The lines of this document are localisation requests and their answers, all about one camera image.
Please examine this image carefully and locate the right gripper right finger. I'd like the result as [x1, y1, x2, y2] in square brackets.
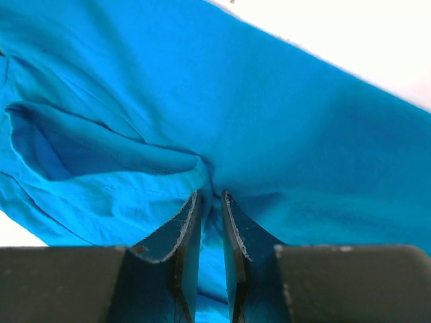
[221, 191, 291, 323]

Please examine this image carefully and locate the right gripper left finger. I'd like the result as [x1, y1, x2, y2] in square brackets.
[110, 191, 202, 322]

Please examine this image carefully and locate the blue t-shirt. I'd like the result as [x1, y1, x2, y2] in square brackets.
[1, 1, 430, 322]

